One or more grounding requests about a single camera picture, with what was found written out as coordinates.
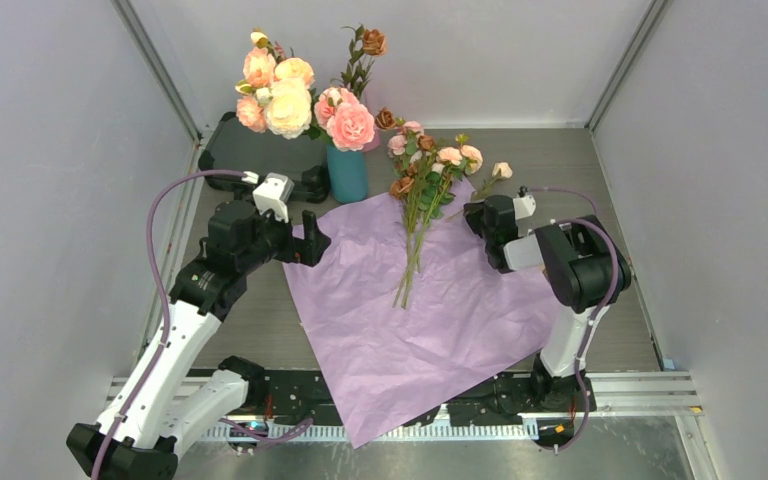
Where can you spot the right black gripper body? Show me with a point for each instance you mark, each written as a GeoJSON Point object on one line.
{"type": "Point", "coordinates": [476, 219]}

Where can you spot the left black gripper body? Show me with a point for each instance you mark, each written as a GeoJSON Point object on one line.
{"type": "Point", "coordinates": [274, 240]}

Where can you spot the small peach rose stem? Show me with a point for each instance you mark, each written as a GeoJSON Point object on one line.
{"type": "Point", "coordinates": [501, 171]}

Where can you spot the pink flower bouquet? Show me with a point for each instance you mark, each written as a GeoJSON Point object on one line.
{"type": "Point", "coordinates": [427, 170]}

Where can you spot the purple and pink wrapping paper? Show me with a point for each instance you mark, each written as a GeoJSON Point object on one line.
{"type": "Point", "coordinates": [385, 363]}

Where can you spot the large pink rose stem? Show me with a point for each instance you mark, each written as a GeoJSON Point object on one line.
{"type": "Point", "coordinates": [343, 119]}

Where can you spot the cream white rose stem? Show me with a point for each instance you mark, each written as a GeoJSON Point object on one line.
{"type": "Point", "coordinates": [286, 106]}

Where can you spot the brown rose flower stem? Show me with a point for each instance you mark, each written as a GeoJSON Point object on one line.
{"type": "Point", "coordinates": [365, 46]}

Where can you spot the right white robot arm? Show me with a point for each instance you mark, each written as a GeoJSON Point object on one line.
{"type": "Point", "coordinates": [586, 273]}

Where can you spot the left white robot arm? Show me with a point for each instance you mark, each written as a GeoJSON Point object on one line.
{"type": "Point", "coordinates": [144, 434]}

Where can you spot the teal vase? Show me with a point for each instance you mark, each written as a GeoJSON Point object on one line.
{"type": "Point", "coordinates": [347, 174]}

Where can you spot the black carrying case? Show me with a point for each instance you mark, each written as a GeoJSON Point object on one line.
{"type": "Point", "coordinates": [233, 146]}

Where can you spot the peach artificial roses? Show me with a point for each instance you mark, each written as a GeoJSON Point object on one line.
{"type": "Point", "coordinates": [264, 64]}

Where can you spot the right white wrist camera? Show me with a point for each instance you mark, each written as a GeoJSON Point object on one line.
{"type": "Point", "coordinates": [524, 206]}

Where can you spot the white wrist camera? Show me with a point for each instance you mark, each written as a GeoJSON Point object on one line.
{"type": "Point", "coordinates": [271, 193]}
{"type": "Point", "coordinates": [524, 206]}

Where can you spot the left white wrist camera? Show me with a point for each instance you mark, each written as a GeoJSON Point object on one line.
{"type": "Point", "coordinates": [271, 193]}

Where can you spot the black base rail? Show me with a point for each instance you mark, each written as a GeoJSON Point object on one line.
{"type": "Point", "coordinates": [290, 396]}

